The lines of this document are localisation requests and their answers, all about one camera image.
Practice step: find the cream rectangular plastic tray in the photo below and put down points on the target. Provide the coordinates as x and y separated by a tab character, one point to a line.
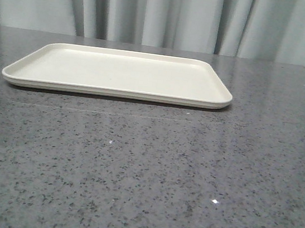
120	73

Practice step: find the pale grey-green curtain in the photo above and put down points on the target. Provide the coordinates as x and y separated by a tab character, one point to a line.
272	30

